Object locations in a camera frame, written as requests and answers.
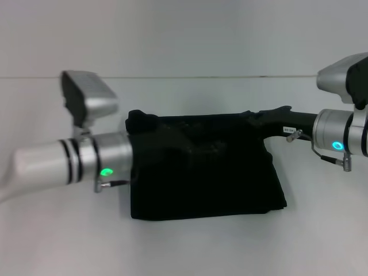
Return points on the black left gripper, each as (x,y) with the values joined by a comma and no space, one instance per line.
(161,143)

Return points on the black shirt with FREE print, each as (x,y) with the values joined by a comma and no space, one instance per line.
(207,184)

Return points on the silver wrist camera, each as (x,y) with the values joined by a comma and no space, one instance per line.
(86,96)
(343,79)

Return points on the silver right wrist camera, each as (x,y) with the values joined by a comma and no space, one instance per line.
(343,79)

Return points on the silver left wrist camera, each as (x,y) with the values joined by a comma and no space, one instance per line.
(86,96)

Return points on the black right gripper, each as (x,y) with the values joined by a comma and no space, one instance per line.
(287,123)

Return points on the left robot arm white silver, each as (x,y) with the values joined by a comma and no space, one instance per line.
(72,162)

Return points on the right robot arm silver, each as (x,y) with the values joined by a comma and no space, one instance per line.
(340,132)

